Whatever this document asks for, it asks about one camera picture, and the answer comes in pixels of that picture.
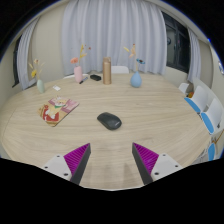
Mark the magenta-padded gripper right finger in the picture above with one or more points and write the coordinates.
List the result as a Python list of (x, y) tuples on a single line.
[(146, 157)]

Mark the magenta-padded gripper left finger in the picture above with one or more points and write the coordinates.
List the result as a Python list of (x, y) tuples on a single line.
[(78, 157)]

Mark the black computer mouse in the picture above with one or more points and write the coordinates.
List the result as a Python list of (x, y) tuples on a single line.
[(109, 121)]

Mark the small white remote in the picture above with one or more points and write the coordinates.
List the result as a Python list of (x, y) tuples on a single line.
[(56, 88)]

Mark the black marker pen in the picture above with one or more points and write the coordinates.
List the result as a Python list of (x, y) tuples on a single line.
[(83, 80)]

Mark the blue vase with dried flowers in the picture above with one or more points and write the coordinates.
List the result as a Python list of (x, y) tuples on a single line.
[(136, 80)]

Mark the blue and white chairs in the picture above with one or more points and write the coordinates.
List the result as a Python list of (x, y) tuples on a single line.
[(200, 100)]

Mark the green vase with dried flowers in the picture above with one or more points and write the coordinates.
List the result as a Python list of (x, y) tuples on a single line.
[(40, 86)]

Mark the small black box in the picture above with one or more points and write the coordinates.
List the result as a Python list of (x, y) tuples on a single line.
[(95, 77)]

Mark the white chair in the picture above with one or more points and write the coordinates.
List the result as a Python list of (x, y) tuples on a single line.
[(120, 69), (69, 76)]

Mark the pink vase with dried flowers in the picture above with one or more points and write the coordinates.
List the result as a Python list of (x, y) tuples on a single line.
[(78, 74)]

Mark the golden drink bottle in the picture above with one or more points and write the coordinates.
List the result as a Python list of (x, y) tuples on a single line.
[(107, 71)]

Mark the dark framed window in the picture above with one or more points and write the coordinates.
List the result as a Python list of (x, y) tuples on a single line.
[(15, 66), (176, 43)]

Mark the wide white curtain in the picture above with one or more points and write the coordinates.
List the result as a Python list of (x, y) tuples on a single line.
[(113, 30)]

